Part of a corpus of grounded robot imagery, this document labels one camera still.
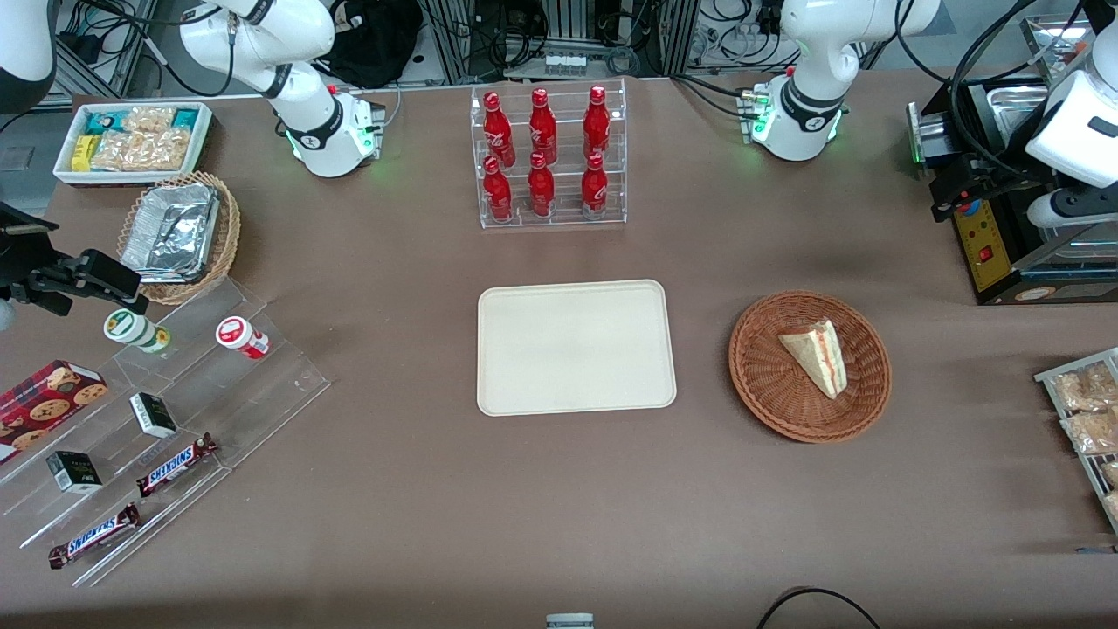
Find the red soda bottle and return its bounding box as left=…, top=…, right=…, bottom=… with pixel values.
left=580, top=153, right=609, bottom=219
left=528, top=87, right=558, bottom=167
left=527, top=151, right=556, bottom=218
left=483, top=91, right=516, bottom=169
left=482, top=156, right=514, bottom=223
left=583, top=85, right=611, bottom=162

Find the tray of wrapped snacks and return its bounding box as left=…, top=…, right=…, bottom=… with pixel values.
left=1034, top=348, right=1118, bottom=536

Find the brown Snickers bar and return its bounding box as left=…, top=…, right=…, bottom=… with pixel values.
left=135, top=432, right=219, bottom=499
left=47, top=502, right=142, bottom=570

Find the black looped cable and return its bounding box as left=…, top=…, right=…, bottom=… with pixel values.
left=756, top=587, right=883, bottom=629

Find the large clear cracker bag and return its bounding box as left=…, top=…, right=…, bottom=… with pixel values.
left=91, top=128, right=190, bottom=174

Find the cream rectangular tray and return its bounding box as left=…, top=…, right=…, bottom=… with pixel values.
left=476, top=279, right=678, bottom=417

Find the white rectangular snack bin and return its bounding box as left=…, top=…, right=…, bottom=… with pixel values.
left=52, top=101, right=215, bottom=189

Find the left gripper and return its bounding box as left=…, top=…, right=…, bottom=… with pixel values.
left=929, top=68, right=1118, bottom=222

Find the aluminium foil tray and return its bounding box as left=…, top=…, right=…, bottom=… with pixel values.
left=120, top=182, right=221, bottom=285

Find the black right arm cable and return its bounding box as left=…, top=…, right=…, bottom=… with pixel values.
left=131, top=0, right=238, bottom=99

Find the triangular sandwich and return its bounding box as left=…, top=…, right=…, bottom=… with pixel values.
left=778, top=318, right=849, bottom=400

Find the small clear cracker bag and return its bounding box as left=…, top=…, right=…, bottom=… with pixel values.
left=122, top=106, right=176, bottom=135

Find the small black box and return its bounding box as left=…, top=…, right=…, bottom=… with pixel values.
left=128, top=392, right=179, bottom=439
left=45, top=450, right=104, bottom=495

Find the green capped yogurt bottle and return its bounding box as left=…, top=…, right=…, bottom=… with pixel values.
left=103, top=308, right=172, bottom=355

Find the oval light wicker basket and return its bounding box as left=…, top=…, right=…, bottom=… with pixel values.
left=116, top=171, right=242, bottom=307

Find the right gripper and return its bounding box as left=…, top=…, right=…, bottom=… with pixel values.
left=0, top=203, right=141, bottom=317

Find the black food warmer appliance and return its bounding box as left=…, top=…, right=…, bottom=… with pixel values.
left=906, top=13, right=1118, bottom=307

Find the clear acrylic bottle rack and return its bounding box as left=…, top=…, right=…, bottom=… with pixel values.
left=470, top=79, right=628, bottom=230

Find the red tartan cookie box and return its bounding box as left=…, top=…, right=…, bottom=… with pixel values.
left=0, top=359, right=110, bottom=466

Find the black bag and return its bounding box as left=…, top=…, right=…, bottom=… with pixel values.
left=325, top=0, right=425, bottom=89

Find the red capped yogurt bottle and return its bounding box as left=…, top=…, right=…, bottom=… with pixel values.
left=215, top=315, right=271, bottom=361

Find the clear acrylic step display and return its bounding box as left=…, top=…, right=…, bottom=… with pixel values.
left=0, top=278, right=333, bottom=588

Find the stainless steel pan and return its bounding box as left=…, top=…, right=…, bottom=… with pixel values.
left=983, top=83, right=1065, bottom=148

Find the silver metal side box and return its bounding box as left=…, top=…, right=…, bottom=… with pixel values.
left=906, top=100, right=955, bottom=172

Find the round brown wicker basket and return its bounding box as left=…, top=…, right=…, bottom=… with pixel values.
left=728, top=290, right=893, bottom=444

